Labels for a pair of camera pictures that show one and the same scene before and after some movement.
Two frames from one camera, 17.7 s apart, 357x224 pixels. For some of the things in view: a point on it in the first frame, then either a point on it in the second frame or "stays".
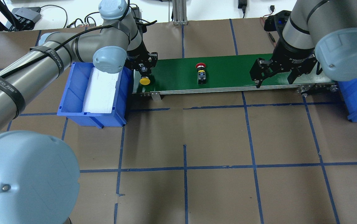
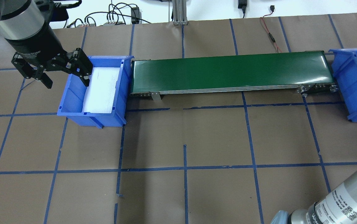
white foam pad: [100, 94] stays
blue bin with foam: [89, 97] stays
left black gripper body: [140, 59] to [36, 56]
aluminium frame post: [179, 10] stays
